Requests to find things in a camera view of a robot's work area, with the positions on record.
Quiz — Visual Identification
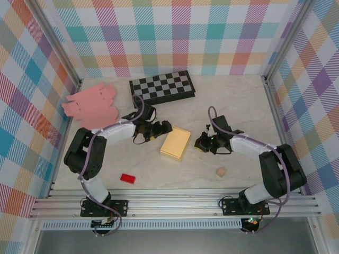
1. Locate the red toy brick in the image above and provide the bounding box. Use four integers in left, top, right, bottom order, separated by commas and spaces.
120, 173, 137, 184

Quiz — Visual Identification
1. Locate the black grey folding chessboard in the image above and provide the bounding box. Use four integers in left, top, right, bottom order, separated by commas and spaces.
129, 70, 197, 109

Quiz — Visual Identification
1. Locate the right aluminium side rail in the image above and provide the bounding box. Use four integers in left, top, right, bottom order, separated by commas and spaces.
263, 75, 303, 195

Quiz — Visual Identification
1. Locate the left aluminium frame post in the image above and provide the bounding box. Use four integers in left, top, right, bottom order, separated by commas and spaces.
26, 0, 83, 88

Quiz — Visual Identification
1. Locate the yellow paper box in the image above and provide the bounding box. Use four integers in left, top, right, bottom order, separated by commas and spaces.
159, 126, 191, 161

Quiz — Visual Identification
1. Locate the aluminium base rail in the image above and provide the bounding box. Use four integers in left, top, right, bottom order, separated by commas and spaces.
29, 188, 323, 220

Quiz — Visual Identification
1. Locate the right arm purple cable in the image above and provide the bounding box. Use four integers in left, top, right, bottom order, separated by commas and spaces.
208, 105, 292, 235

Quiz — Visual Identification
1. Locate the right aluminium frame post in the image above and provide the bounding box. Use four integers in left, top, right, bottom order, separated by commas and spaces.
263, 0, 317, 83

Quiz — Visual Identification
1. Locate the left small circuit board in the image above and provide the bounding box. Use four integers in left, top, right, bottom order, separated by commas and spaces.
91, 217, 117, 229

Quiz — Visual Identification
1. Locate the right small circuit board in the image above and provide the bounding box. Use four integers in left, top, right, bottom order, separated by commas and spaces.
242, 216, 262, 227

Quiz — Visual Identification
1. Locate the small circuit board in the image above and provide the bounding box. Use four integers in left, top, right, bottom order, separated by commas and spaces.
91, 217, 117, 229
242, 216, 262, 227

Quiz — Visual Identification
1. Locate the pink paper box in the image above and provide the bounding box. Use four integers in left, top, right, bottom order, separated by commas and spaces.
61, 82, 120, 130

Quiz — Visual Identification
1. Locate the aluminium frame post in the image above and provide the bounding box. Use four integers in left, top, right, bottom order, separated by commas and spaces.
263, 0, 317, 83
26, 0, 83, 88

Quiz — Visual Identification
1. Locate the slotted grey cable duct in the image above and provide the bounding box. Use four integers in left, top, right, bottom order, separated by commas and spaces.
42, 221, 243, 230

